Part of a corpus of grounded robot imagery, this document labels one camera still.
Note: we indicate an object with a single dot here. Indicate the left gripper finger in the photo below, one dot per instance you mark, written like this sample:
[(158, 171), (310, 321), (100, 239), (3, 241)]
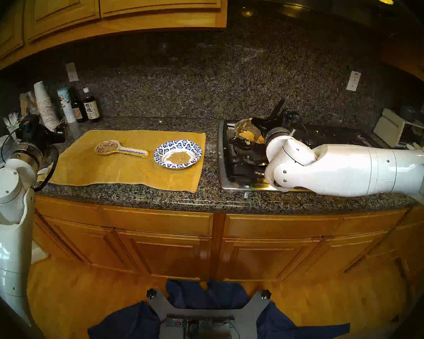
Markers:
[(60, 136)]

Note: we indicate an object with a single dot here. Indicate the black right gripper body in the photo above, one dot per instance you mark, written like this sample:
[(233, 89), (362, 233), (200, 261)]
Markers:
[(279, 122)]

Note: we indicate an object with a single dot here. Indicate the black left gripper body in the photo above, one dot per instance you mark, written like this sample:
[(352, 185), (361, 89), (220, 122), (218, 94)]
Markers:
[(35, 133)]

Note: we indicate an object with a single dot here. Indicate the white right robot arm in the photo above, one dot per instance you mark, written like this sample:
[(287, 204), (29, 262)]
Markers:
[(357, 168)]

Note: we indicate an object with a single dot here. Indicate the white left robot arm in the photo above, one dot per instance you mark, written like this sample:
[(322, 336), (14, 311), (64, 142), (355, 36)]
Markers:
[(9, 236)]

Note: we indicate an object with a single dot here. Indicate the colourful ceramic spoon rest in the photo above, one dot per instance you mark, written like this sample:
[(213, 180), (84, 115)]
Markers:
[(107, 147)]

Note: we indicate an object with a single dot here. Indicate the blue white patterned paper bowl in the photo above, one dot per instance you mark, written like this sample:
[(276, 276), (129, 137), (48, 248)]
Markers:
[(162, 154)]

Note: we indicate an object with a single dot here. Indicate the scooped oatmeal portion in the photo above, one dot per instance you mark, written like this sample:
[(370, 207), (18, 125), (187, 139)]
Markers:
[(179, 157)]

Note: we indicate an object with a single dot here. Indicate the stack of white paper cups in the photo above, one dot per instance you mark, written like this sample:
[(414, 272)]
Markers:
[(47, 110)]

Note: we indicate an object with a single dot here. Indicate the white plastic forks bundle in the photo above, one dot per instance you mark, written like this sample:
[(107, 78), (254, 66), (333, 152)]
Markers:
[(12, 120)]

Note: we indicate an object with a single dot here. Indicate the white salt canister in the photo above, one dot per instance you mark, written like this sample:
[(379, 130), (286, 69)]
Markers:
[(67, 107)]

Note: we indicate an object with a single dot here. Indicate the small dark glass bottle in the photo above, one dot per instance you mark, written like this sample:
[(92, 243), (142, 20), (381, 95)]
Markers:
[(78, 112)]

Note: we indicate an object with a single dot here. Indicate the wooden stirrer bundle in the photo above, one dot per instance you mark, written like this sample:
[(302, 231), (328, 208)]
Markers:
[(27, 101)]

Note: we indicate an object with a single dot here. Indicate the stainless steel pot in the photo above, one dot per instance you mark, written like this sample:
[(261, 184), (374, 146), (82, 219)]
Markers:
[(247, 144)]

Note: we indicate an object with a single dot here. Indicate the white paper scrap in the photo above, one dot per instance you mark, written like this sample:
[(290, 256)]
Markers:
[(44, 173)]

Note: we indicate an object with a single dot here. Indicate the soy sauce bottle white cap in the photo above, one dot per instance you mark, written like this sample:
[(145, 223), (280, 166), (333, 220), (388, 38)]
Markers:
[(92, 110)]

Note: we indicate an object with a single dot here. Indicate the stainless gas cooktop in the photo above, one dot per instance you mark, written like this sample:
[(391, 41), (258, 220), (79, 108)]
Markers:
[(240, 172)]

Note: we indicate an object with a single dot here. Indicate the yellow cloth towel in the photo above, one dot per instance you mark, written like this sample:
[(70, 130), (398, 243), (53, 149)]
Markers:
[(127, 172)]

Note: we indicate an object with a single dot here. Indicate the wooden base cabinets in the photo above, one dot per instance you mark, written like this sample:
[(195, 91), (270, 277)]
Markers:
[(268, 243)]

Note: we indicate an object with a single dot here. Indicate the wooden upper cabinet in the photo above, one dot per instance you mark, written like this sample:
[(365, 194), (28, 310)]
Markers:
[(417, 59), (127, 6)]

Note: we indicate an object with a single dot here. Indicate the dark blue cloth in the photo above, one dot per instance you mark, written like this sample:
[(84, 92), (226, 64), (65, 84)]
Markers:
[(198, 292)]

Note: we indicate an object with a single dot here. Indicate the white wall outlet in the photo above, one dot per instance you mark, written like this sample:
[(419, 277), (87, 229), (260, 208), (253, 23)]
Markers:
[(72, 72), (353, 81)]

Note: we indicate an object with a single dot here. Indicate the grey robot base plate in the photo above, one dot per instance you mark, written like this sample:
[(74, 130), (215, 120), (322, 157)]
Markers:
[(245, 311)]

